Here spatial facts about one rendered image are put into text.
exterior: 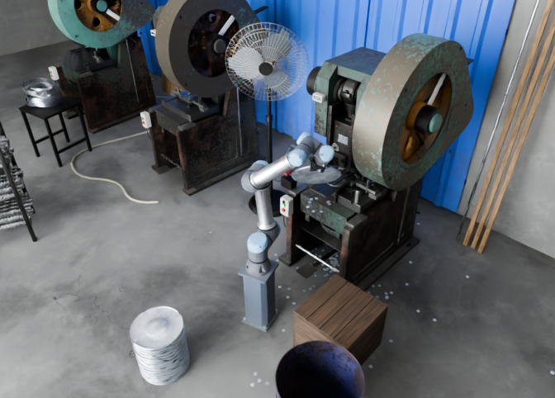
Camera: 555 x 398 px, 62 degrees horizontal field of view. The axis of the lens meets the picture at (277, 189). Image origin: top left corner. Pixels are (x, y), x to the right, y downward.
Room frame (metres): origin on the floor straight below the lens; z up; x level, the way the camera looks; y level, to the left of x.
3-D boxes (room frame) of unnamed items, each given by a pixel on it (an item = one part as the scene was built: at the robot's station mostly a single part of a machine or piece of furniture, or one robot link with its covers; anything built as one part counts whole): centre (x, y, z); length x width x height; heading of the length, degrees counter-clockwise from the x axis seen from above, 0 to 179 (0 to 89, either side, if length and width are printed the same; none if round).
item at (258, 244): (2.03, 0.11, 0.62); 0.13 x 0.12 x 0.14; 155
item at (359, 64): (2.66, -0.56, 0.83); 0.79 x 0.43 x 1.34; 135
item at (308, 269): (2.46, -0.37, 0.14); 0.59 x 0.10 x 0.05; 135
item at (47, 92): (4.16, 2.21, 0.40); 0.45 x 0.40 x 0.79; 57
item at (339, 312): (1.79, -0.36, 0.18); 0.40 x 0.38 x 0.35; 137
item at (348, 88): (2.56, -0.46, 1.27); 0.21 x 0.12 x 0.34; 135
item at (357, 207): (2.56, -0.46, 0.68); 0.45 x 0.30 x 0.06; 45
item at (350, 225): (2.47, -0.75, 0.45); 0.92 x 0.12 x 0.90; 135
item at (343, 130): (2.53, -0.43, 1.04); 0.17 x 0.15 x 0.30; 135
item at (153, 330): (1.68, 0.68, 0.33); 0.29 x 0.29 x 0.01
